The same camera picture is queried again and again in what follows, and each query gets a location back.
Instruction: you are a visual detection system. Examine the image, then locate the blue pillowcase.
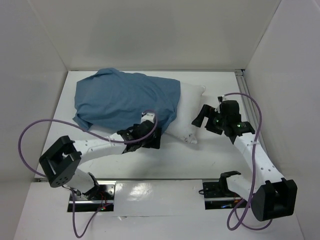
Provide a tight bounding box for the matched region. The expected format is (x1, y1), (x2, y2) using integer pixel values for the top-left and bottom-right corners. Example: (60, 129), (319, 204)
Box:
(73, 68), (181, 132)

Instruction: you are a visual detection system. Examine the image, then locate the white pillow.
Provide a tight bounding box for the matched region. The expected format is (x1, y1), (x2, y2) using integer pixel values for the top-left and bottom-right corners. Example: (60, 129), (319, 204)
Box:
(165, 82), (206, 144)

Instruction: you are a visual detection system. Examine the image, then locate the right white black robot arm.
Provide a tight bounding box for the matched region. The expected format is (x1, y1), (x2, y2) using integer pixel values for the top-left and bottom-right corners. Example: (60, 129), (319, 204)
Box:
(192, 100), (298, 222)

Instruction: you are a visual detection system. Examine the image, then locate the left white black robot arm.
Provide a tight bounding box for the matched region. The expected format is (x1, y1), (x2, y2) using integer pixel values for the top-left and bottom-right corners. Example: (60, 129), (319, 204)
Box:
(39, 120), (162, 200)

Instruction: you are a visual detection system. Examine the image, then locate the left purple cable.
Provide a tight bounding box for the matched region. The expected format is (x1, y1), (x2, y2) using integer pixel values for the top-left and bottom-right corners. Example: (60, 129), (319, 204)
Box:
(18, 109), (158, 239)

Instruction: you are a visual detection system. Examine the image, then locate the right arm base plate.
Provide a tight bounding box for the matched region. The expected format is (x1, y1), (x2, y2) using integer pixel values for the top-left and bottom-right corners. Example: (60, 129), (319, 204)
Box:
(198, 180), (242, 210)

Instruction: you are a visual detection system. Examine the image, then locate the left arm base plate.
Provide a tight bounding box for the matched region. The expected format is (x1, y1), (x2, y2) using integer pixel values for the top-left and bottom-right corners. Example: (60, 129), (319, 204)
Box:
(74, 180), (116, 213)

